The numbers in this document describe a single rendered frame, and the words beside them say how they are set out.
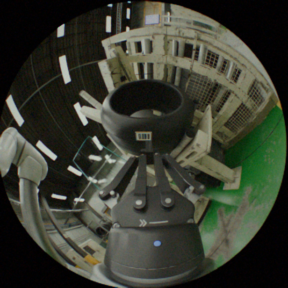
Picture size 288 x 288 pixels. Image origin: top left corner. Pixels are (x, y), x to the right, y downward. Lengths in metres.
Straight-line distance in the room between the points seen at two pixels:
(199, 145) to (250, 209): 0.87
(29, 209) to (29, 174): 0.14
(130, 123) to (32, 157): 0.49
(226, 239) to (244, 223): 0.21
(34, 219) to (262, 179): 1.37
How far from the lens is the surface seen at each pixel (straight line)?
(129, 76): 0.94
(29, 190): 0.45
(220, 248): 1.14
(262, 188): 1.03
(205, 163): 0.84
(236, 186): 1.15
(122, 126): 0.35
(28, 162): 0.46
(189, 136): 0.37
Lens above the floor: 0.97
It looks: 15 degrees up
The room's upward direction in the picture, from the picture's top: 64 degrees counter-clockwise
